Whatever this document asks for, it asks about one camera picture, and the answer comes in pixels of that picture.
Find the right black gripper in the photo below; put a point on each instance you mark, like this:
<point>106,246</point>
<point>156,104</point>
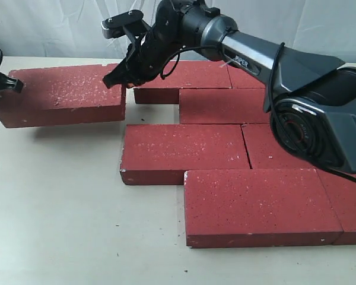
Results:
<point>160,43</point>

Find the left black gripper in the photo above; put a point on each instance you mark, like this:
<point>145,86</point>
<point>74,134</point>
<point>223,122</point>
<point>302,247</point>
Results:
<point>8,83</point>

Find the red brick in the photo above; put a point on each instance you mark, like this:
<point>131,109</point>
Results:
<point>342,195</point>
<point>222,106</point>
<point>265,153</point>
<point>257,208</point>
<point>241,79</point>
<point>62,96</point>
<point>187,75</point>
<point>160,154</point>

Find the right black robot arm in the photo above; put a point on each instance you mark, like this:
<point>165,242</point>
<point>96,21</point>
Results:
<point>311,98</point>

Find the white backdrop cloth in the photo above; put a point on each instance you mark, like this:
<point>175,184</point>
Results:
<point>73,28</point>

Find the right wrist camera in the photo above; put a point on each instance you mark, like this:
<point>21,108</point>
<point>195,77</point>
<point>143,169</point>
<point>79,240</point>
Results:
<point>130,24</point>

